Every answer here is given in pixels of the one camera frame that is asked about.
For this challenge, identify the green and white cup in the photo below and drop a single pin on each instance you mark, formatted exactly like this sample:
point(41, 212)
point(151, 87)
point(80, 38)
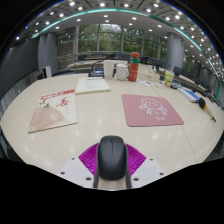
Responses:
point(169, 79)

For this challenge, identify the red drink bottle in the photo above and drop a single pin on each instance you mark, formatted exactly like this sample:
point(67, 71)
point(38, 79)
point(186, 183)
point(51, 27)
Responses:
point(134, 68)

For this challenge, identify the magazine with fan picture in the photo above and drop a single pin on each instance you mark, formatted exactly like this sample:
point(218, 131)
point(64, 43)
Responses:
point(53, 111)

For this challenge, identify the colourful printed paper sheets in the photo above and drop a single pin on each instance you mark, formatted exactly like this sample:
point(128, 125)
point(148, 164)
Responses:
point(149, 83)

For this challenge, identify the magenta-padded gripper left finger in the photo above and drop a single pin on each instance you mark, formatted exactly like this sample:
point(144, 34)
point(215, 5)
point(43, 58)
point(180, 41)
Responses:
point(76, 171)

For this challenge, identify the black and yellow marker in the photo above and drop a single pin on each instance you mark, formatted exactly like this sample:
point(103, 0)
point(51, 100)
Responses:
point(202, 104)

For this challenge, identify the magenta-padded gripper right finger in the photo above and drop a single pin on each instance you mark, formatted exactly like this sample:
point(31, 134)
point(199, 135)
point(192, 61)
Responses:
point(146, 171)

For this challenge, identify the black computer mouse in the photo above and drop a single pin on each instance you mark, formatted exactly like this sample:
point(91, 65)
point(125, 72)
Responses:
point(112, 158)

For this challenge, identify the ceiling lights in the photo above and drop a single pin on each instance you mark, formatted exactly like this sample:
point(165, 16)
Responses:
point(126, 5)

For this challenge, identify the black office chairs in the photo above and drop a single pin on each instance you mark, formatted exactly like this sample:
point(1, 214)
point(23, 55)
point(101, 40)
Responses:
point(157, 62)

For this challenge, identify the white paper booklet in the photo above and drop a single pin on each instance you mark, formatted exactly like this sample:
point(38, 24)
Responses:
point(92, 85)

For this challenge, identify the dark desk microphone base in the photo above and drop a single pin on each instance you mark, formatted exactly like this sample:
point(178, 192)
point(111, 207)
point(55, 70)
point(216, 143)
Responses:
point(96, 73)
point(176, 85)

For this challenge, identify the pink printed mouse pad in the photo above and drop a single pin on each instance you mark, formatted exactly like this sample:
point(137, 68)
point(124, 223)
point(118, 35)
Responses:
point(151, 110)

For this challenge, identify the white paper cup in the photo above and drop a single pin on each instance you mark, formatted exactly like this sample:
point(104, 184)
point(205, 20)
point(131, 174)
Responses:
point(108, 70)

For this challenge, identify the white lidded mug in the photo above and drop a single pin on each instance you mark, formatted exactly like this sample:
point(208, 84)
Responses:
point(120, 72)

